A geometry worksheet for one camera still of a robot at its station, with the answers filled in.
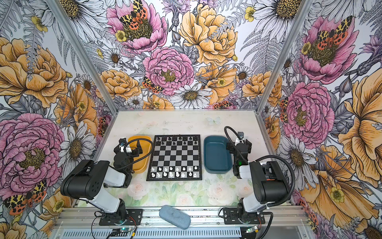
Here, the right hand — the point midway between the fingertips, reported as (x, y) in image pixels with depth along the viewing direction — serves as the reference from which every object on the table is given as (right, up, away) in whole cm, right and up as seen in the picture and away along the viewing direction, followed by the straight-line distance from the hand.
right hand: (238, 142), depth 94 cm
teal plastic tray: (-13, -11, 0) cm, 17 cm away
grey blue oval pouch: (-36, -33, -22) cm, 53 cm away
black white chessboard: (-39, -9, 0) cm, 40 cm away
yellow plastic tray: (-52, -6, -24) cm, 57 cm away
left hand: (-65, -1, -2) cm, 65 cm away
